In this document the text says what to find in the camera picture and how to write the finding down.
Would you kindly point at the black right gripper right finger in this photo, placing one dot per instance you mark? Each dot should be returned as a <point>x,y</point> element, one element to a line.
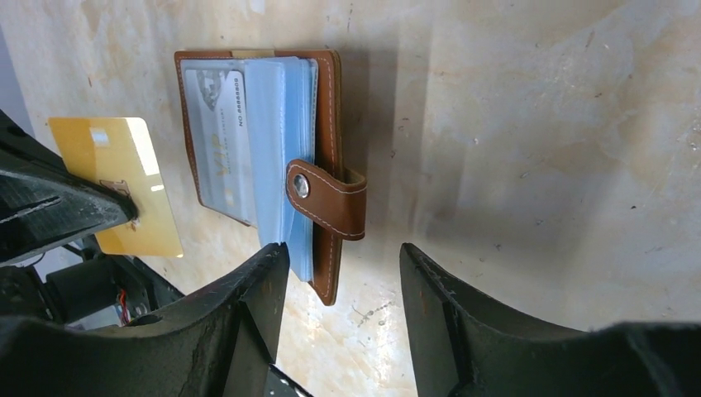
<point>465,343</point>

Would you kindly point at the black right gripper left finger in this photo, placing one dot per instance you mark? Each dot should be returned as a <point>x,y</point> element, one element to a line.
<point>221,340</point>

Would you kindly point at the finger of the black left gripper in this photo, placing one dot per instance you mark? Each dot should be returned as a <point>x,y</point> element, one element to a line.
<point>43,206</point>

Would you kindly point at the gold credit card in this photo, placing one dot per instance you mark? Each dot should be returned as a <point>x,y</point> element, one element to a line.
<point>117,153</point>

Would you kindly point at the silver white credit card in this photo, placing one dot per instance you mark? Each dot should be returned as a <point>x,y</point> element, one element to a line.
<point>216,106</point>

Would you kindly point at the brown leather card holder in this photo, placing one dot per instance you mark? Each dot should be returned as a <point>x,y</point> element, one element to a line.
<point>304,196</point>

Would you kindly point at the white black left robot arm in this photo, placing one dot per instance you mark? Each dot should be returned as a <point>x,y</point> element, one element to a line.
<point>51,265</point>

